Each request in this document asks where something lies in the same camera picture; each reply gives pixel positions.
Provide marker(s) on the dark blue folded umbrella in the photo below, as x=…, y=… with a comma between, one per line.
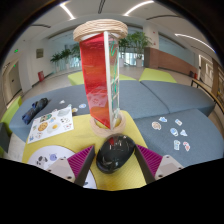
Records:
x=35, y=110

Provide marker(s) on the framed wall plaque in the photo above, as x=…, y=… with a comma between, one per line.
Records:
x=40, y=53

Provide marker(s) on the small cartoon sticker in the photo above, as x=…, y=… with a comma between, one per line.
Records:
x=178, y=122
x=156, y=125
x=62, y=102
x=82, y=105
x=74, y=109
x=176, y=144
x=186, y=146
x=174, y=131
x=183, y=132
x=163, y=119

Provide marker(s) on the ceiling strip lights group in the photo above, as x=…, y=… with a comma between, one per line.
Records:
x=68, y=11

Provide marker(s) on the lime green ottoman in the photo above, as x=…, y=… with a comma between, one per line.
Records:
x=156, y=76
x=75, y=78

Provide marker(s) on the dark grey cube seat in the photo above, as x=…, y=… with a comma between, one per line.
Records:
x=3, y=136

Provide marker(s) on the white round printed mouse pad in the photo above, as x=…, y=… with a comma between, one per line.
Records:
x=46, y=156

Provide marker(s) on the black glossy computer mouse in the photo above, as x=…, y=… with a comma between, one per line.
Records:
x=115, y=155

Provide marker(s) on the red fire extinguisher box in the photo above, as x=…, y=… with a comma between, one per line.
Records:
x=41, y=76

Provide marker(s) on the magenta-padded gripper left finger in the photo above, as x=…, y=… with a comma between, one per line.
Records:
x=81, y=161

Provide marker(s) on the green exit sign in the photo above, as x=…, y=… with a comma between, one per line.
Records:
x=16, y=50

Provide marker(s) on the potted green plants group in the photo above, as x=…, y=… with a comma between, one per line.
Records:
x=140, y=41

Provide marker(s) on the white cartoon sticker sheet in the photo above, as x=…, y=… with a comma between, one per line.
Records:
x=50, y=126

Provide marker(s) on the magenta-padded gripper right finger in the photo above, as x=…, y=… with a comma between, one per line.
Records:
x=150, y=161

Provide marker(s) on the brown wooden reception counter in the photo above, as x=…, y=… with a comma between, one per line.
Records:
x=166, y=60

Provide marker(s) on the lime green bench seat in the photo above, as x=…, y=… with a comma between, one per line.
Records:
x=11, y=111

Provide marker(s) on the black framed chair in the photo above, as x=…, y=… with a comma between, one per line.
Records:
x=213, y=95

